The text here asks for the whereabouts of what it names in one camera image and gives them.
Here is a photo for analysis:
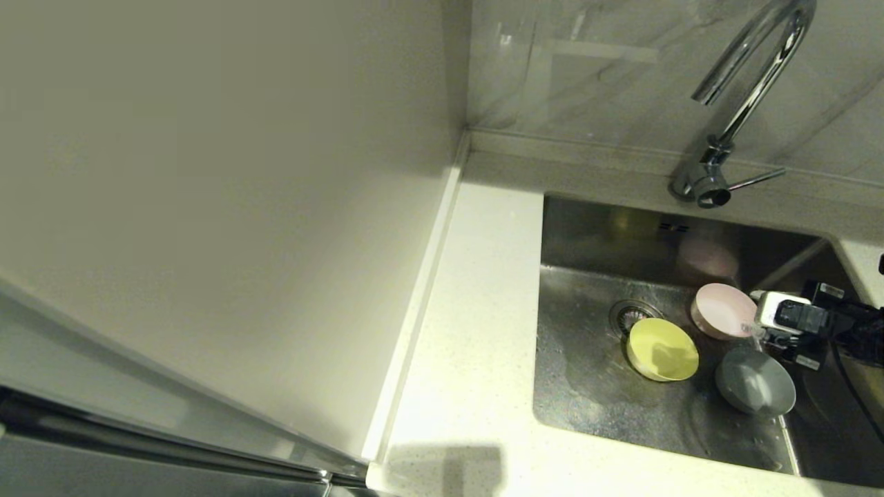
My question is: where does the pink round bowl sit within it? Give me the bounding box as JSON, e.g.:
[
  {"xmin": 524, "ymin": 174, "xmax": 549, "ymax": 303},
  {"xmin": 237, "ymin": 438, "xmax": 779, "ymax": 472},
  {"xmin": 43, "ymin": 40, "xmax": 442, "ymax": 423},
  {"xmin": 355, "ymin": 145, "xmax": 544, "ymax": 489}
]
[{"xmin": 691, "ymin": 283, "xmax": 760, "ymax": 342}]

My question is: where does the chrome gooseneck faucet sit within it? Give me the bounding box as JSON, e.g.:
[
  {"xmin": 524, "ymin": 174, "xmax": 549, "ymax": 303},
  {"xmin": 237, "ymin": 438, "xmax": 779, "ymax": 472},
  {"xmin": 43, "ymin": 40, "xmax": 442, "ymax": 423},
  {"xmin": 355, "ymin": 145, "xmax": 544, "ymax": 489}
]
[{"xmin": 669, "ymin": 0, "xmax": 818, "ymax": 210}]

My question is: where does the steel refrigerator door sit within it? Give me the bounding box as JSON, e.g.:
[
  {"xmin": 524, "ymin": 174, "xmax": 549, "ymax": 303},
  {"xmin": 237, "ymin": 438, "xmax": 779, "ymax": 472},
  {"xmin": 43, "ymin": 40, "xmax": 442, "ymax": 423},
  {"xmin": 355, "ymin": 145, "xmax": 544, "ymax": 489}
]
[{"xmin": 0, "ymin": 275, "xmax": 370, "ymax": 497}]

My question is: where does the white tall side panel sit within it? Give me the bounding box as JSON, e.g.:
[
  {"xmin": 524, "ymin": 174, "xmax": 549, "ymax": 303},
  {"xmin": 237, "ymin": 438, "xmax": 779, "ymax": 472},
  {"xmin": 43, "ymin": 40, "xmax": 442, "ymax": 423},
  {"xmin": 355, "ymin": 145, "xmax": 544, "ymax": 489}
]
[{"xmin": 0, "ymin": 0, "xmax": 472, "ymax": 462}]

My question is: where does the round metal drain strainer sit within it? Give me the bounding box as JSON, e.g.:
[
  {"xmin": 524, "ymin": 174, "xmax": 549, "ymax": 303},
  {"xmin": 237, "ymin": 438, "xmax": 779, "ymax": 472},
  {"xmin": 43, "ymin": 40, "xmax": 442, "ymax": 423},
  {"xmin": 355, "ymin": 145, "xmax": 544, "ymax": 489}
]
[{"xmin": 609, "ymin": 300, "xmax": 662, "ymax": 338}]

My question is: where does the yellow round bowl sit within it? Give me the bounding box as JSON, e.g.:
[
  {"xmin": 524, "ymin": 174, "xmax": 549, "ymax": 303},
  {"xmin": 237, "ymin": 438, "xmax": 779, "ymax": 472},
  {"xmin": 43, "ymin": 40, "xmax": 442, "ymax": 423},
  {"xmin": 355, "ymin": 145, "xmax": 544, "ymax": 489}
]
[{"xmin": 626, "ymin": 318, "xmax": 700, "ymax": 382}]

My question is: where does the stainless steel sink basin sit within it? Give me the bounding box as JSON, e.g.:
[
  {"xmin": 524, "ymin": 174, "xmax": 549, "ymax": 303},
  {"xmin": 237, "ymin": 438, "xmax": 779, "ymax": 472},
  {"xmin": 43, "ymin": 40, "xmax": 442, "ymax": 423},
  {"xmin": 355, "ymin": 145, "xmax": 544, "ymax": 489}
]
[{"xmin": 532, "ymin": 193, "xmax": 884, "ymax": 489}]

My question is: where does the grey round bowl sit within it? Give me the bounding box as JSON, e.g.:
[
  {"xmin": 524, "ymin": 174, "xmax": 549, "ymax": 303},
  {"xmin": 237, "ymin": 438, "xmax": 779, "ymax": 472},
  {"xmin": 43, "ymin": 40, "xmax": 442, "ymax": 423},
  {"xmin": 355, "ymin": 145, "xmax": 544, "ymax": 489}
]
[{"xmin": 715, "ymin": 345, "xmax": 797, "ymax": 417}]

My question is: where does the white countertop edge strip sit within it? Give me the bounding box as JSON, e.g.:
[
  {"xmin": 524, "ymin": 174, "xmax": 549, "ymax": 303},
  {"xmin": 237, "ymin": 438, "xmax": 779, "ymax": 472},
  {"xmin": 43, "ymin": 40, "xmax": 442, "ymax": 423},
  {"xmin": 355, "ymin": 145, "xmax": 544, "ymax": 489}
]
[{"xmin": 363, "ymin": 135, "xmax": 470, "ymax": 480}]

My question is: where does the dark refrigerator handle bar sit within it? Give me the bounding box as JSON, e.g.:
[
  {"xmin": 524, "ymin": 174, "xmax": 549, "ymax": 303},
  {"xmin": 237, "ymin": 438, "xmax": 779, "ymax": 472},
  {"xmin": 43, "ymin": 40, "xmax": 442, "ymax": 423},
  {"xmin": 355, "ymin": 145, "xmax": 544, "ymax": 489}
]
[{"xmin": 0, "ymin": 387, "xmax": 370, "ymax": 491}]

